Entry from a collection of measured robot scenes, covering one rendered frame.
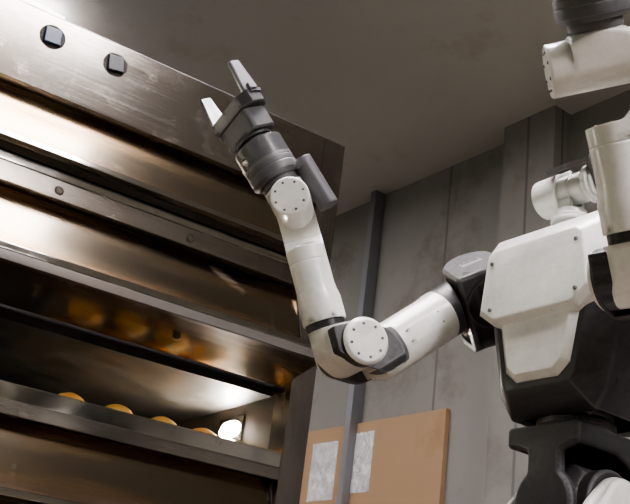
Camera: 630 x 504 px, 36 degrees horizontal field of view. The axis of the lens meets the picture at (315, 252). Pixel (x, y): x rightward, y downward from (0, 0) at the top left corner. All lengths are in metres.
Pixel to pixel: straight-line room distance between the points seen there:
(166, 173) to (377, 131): 2.42
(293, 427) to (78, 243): 0.72
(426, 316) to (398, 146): 3.36
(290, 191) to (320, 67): 2.87
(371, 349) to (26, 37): 1.35
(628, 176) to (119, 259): 1.51
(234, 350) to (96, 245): 0.42
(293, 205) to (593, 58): 0.59
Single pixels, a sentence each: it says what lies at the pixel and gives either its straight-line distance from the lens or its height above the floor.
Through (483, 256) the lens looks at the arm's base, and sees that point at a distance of 1.73.
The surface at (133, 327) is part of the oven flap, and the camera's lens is 2.36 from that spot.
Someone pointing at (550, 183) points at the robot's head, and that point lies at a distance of 1.64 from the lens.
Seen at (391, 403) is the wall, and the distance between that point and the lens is 4.84.
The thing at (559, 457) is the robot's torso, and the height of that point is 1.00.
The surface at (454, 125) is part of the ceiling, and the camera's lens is 4.75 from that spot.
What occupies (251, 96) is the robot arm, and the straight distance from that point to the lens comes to 1.65.
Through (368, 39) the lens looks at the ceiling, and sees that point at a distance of 4.22.
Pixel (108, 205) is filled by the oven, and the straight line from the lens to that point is 2.45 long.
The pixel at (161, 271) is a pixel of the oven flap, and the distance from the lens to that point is 2.46.
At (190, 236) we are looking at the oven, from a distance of 2.52.
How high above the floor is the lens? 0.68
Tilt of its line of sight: 23 degrees up
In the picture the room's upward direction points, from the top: 8 degrees clockwise
